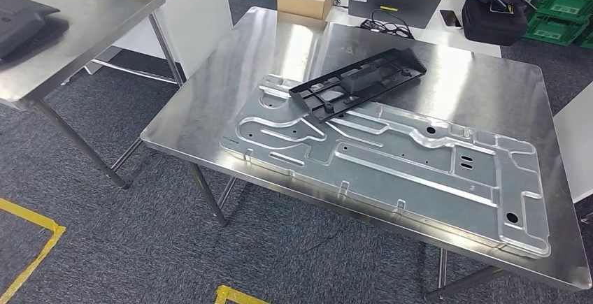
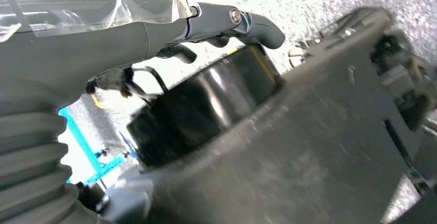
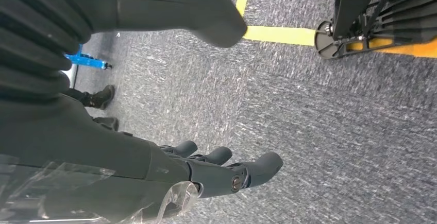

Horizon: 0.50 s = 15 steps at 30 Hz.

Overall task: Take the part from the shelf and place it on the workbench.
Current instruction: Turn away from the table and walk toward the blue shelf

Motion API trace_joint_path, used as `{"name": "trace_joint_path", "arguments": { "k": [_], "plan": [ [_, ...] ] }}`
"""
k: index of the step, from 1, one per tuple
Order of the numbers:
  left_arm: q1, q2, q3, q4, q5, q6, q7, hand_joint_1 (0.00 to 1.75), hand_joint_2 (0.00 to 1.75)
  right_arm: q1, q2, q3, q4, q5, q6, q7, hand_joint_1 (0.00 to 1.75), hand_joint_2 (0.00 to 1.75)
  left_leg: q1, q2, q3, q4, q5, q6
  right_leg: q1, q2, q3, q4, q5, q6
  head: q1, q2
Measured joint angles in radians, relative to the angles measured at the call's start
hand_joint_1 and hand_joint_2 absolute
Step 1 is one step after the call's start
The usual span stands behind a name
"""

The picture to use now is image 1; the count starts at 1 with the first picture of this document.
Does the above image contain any black smartphone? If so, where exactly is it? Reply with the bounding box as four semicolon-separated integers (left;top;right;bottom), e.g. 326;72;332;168
438;9;463;31

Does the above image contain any black soft bag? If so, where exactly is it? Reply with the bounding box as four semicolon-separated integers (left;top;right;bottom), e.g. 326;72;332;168
0;0;61;59

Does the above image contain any stamped sheet metal panel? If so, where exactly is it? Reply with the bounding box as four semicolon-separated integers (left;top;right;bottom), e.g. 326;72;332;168
220;73;552;259

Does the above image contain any white desk panel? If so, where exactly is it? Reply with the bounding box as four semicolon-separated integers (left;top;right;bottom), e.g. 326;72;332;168
553;82;593;203

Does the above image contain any black charger with cable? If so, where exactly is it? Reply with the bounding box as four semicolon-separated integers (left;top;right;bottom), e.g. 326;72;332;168
360;9;415;40

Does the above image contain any white office desk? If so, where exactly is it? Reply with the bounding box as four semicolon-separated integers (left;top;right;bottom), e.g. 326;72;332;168
306;0;503;58

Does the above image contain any yellow floor tape strip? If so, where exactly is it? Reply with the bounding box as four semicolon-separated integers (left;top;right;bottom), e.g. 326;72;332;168
0;197;66;304

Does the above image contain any white desk with side panel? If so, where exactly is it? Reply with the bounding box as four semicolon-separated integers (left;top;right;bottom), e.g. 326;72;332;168
69;0;234;85

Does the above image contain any black plastic mounting plate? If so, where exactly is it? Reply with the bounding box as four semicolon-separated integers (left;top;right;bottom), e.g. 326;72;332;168
288;48;427;124

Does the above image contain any black carry bag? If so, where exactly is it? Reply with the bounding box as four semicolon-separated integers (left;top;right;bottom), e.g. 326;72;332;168
462;0;529;47

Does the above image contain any grey laptop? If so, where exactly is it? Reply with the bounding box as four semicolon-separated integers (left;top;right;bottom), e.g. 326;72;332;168
348;0;444;29

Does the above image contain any stainless steel workbench table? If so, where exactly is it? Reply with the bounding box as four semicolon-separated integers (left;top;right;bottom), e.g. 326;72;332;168
140;6;593;304

